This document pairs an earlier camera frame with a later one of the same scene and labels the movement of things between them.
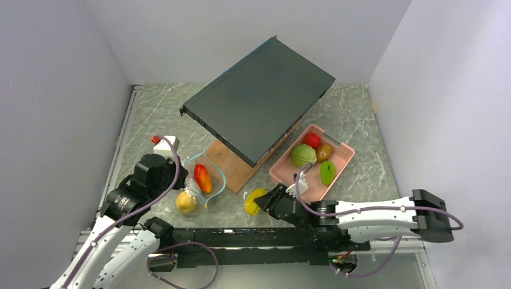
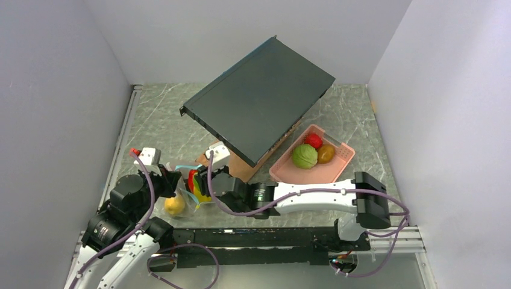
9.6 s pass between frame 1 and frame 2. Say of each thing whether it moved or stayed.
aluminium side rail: stayed
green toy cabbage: stayed
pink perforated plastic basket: stayed
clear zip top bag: moved
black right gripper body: moved
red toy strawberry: stayed
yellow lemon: moved
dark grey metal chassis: stayed
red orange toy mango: moved
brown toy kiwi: stayed
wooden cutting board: stayed
